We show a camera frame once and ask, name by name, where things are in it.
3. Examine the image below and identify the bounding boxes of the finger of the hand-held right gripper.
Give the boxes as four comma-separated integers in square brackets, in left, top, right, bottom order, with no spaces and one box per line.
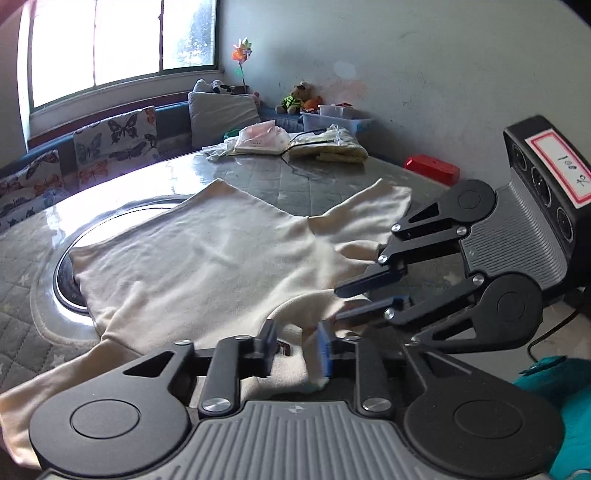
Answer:
[334,190,469,299]
[331,273,488,350]

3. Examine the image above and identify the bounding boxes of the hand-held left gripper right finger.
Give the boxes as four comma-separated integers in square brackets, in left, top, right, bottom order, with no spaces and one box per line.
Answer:
[316,322,438,412]

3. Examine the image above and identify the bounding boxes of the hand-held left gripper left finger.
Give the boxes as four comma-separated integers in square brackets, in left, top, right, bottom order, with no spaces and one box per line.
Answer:
[121,320,279,415]

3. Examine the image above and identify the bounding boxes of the cream shirt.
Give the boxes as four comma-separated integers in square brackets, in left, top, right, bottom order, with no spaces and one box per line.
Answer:
[0,178,414,468]

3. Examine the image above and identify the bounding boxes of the red box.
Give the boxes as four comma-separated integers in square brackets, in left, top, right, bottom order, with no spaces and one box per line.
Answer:
[404,154,461,186]

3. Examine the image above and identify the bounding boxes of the pale yellow folded cloth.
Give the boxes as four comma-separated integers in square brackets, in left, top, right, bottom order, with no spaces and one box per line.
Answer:
[287,124,369,165]

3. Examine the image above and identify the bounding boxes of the clear plastic storage box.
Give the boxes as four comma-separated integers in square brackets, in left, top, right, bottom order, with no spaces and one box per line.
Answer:
[300,104,373,136]

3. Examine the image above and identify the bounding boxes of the pink and white garment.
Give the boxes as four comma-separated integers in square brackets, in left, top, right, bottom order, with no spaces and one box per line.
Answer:
[233,120,291,156]

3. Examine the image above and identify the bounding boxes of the teal cloth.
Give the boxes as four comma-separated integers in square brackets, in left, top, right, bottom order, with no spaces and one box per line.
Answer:
[512,355,591,480]

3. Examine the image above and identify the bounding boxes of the brown teddy bear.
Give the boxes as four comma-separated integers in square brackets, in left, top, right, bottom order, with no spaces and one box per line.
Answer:
[276,82,324,116]

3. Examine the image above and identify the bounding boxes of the clear plastic bag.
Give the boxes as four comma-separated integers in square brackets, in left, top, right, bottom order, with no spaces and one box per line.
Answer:
[202,137,242,162]

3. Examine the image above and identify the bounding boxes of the round black table hob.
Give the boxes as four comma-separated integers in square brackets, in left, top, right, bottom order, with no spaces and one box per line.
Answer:
[54,198,189,316]

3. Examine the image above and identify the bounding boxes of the grey cushion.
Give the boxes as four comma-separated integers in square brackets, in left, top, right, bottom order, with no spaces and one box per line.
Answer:
[188,89,262,149]

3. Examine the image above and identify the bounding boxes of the blue sofa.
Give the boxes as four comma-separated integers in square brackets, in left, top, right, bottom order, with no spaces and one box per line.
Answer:
[0,100,305,185]

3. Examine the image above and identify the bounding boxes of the black and white plush toy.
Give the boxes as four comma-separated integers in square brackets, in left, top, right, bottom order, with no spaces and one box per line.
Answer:
[193,78,251,96]

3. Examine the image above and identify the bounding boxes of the grey quilted table cover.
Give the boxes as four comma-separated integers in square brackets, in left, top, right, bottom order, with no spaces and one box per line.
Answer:
[0,150,467,393]

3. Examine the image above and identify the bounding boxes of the butterfly print cushion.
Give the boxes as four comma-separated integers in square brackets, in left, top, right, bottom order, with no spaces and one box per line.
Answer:
[73,106,161,190]
[0,150,64,233]

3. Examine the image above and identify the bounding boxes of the colourful pinwheel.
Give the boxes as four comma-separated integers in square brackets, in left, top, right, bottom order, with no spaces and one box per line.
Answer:
[230,39,255,89]

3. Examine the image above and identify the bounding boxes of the window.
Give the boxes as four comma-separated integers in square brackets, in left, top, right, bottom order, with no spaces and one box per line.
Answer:
[17,0,224,113]

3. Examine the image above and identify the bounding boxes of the thin black cable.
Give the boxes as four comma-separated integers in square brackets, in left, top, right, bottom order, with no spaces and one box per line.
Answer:
[276,130,334,158]

